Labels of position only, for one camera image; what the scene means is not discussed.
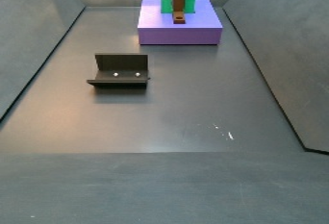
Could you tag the brown upright peg holder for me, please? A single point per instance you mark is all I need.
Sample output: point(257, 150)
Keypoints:
point(178, 4)

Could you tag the green block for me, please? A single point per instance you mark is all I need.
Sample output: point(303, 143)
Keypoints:
point(166, 6)

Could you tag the purple board block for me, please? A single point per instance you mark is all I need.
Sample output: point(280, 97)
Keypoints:
point(157, 29)

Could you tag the black angle bracket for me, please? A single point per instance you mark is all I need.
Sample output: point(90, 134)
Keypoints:
point(121, 70)

